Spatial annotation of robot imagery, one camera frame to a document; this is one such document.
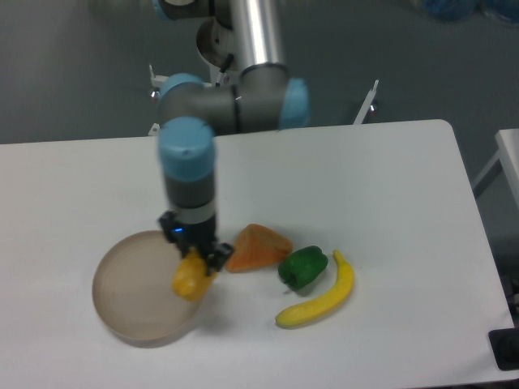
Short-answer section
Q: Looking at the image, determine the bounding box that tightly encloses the beige round plate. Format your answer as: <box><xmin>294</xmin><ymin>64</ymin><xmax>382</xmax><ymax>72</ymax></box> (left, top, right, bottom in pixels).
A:
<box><xmin>92</xmin><ymin>230</ymin><xmax>202</xmax><ymax>347</ymax></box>

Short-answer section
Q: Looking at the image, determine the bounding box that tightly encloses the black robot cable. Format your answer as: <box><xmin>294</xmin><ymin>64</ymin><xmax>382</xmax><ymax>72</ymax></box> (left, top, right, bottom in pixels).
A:
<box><xmin>214</xmin><ymin>52</ymin><xmax>234</xmax><ymax>88</ymax></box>

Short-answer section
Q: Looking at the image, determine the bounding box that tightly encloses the black device at table edge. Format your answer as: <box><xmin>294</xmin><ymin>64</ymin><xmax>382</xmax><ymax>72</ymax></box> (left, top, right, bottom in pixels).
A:
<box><xmin>488</xmin><ymin>327</ymin><xmax>519</xmax><ymax>371</ymax></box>

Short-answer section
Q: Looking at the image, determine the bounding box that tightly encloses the green bell pepper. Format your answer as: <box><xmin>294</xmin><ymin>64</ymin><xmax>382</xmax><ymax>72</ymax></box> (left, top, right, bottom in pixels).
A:
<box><xmin>277</xmin><ymin>246</ymin><xmax>328</xmax><ymax>290</ymax></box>

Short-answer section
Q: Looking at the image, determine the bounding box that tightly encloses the white side table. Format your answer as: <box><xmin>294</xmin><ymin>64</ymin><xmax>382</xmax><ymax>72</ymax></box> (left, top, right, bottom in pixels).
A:
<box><xmin>471</xmin><ymin>128</ymin><xmax>518</xmax><ymax>204</ymax></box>

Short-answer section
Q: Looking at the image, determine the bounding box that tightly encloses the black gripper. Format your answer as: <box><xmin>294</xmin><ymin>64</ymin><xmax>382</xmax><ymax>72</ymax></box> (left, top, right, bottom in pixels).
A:
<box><xmin>158</xmin><ymin>211</ymin><xmax>234</xmax><ymax>276</ymax></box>

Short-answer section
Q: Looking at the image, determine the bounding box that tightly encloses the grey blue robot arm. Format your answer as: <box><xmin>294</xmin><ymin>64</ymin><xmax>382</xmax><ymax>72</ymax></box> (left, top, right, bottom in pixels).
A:
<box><xmin>153</xmin><ymin>1</ymin><xmax>311</xmax><ymax>276</ymax></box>

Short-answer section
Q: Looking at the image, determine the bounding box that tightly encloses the yellow banana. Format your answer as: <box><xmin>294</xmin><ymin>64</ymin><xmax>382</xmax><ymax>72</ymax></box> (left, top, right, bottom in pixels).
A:
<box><xmin>275</xmin><ymin>250</ymin><xmax>355</xmax><ymax>329</ymax></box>

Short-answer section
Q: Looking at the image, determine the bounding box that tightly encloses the yellow bell pepper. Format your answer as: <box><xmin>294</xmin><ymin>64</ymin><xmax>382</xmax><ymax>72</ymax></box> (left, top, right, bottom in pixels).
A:
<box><xmin>171</xmin><ymin>248</ymin><xmax>218</xmax><ymax>301</ymax></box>

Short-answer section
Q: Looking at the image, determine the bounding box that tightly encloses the blue bag in background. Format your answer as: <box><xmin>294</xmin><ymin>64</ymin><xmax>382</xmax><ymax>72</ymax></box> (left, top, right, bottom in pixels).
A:
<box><xmin>414</xmin><ymin>0</ymin><xmax>518</xmax><ymax>28</ymax></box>

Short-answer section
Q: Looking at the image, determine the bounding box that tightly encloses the orange bread wedge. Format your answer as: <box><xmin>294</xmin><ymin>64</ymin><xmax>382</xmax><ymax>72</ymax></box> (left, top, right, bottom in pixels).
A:
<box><xmin>225</xmin><ymin>224</ymin><xmax>293</xmax><ymax>273</ymax></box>

